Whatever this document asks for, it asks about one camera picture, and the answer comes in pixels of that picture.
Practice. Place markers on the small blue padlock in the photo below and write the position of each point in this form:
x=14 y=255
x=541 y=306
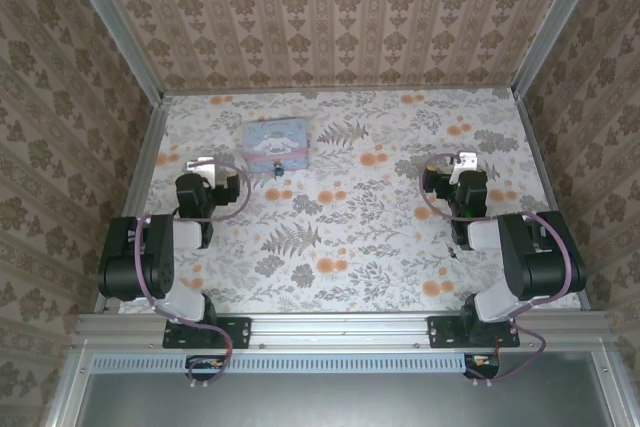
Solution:
x=277 y=168

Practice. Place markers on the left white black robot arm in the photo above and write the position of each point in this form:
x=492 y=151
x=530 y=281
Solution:
x=160 y=257

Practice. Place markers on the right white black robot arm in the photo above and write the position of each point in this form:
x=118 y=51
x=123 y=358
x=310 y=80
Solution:
x=530 y=257

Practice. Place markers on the black connector board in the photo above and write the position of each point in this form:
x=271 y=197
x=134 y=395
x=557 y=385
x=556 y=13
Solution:
x=482 y=361
x=200 y=362

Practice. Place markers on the grey metal panel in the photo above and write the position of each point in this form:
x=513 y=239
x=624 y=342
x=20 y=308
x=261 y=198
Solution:
x=340 y=402

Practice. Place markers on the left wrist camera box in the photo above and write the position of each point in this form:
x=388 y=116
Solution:
x=200 y=165

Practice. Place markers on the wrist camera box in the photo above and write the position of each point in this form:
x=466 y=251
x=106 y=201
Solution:
x=200 y=165
x=467 y=159

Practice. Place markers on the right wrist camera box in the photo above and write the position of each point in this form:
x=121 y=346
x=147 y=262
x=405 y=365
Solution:
x=467 y=159

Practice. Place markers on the aluminium side rail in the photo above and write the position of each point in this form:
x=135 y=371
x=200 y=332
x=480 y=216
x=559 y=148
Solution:
x=137 y=187
x=543 y=172

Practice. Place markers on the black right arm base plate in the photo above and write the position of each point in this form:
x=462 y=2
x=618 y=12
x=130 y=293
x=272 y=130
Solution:
x=445 y=332

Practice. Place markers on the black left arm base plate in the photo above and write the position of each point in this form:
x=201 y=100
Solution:
x=235 y=332

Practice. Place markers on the aluminium back rail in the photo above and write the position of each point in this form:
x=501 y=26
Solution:
x=340 y=91

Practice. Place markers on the aluminium mounting rail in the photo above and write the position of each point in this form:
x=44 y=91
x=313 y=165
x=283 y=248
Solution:
x=340 y=327

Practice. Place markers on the aluminium frame post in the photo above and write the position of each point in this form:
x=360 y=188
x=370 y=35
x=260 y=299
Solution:
x=115 y=22
x=556 y=22

